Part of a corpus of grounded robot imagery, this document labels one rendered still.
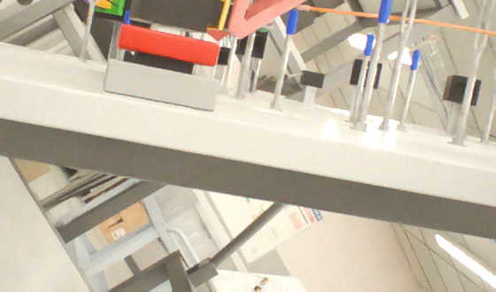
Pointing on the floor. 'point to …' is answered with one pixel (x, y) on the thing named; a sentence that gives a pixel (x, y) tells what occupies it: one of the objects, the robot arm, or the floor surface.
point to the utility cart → (151, 229)
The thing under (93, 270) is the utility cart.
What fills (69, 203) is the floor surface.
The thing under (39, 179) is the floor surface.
